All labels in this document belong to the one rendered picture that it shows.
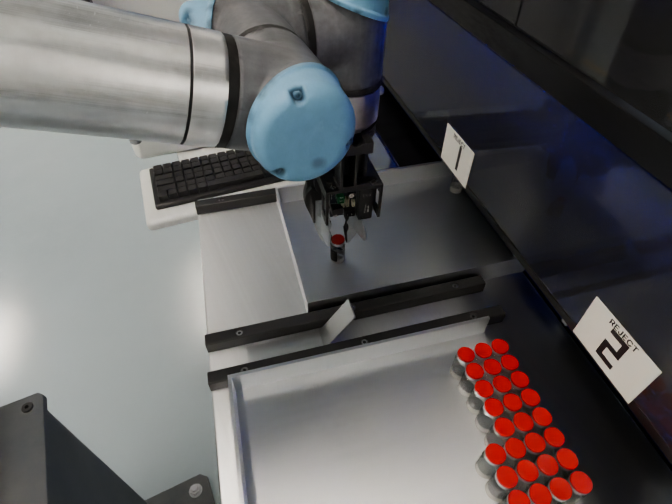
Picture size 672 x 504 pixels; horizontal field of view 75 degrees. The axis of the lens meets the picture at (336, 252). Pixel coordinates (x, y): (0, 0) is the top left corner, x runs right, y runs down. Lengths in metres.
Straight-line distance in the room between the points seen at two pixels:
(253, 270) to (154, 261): 1.37
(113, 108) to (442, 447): 0.46
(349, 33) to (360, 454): 0.43
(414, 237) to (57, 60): 0.58
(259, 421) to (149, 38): 0.42
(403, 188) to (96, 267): 1.56
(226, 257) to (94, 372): 1.14
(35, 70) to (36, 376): 1.65
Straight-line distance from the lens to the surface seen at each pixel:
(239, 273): 0.70
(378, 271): 0.68
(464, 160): 0.67
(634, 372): 0.50
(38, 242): 2.38
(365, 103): 0.48
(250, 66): 0.30
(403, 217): 0.78
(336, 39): 0.44
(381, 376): 0.58
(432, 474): 0.54
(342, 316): 0.58
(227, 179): 0.97
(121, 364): 1.77
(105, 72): 0.29
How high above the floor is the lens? 1.39
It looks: 46 degrees down
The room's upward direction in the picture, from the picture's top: straight up
